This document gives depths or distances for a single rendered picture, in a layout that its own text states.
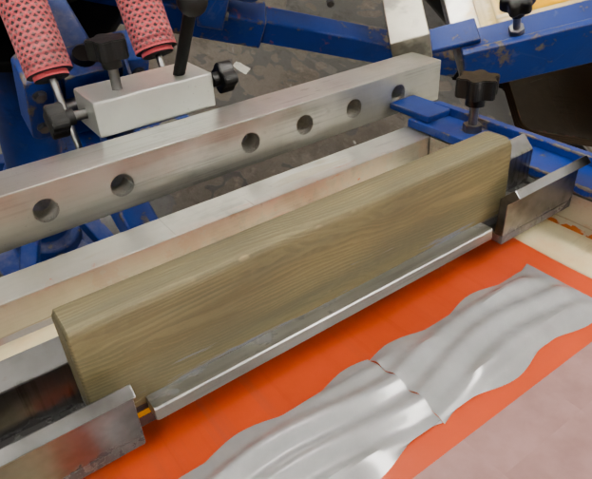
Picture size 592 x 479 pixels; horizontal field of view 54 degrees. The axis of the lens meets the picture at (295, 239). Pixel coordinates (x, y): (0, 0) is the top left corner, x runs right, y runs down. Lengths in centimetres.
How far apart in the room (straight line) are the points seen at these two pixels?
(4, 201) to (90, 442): 24
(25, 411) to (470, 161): 34
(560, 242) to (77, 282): 41
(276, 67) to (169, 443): 208
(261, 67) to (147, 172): 183
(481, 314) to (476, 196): 9
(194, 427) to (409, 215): 21
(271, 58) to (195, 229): 193
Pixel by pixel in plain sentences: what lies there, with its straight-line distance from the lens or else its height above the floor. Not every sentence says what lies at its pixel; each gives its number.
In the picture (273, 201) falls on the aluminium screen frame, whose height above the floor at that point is 116.
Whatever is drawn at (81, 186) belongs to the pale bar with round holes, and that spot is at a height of 116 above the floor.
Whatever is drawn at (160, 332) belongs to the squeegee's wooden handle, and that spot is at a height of 128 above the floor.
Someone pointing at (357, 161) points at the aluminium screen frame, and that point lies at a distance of 61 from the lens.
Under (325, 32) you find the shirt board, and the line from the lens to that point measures 111.
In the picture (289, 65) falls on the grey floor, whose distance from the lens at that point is 241.
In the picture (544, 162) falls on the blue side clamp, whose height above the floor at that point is 124.
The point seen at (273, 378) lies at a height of 122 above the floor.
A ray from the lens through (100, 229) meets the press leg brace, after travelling 155.
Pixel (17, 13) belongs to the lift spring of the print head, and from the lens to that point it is 69.
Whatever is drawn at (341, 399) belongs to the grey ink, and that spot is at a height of 125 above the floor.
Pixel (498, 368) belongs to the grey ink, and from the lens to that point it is 43.
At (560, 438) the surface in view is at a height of 129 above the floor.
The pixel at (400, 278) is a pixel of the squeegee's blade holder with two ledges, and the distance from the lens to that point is 43.
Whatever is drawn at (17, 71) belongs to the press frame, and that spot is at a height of 104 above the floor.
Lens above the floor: 160
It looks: 57 degrees down
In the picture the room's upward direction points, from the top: 29 degrees clockwise
